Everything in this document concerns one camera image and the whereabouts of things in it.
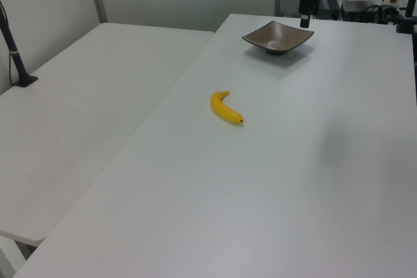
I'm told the brown square ceramic plate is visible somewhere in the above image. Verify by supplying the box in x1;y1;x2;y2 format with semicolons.
241;20;315;57

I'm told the black electronics box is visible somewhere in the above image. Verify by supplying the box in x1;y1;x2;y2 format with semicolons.
340;0;381;23

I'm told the white table leg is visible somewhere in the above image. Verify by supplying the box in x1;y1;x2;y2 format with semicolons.
0;235;27;278

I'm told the black stand with thick clamp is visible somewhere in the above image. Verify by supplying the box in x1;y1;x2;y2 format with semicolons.
395;0;417;35

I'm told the yellow banana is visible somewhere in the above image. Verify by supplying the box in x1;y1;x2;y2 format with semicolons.
210;90;246;126

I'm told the black camera stand with clamp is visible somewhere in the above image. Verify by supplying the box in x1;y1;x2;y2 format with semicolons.
0;0;39;88

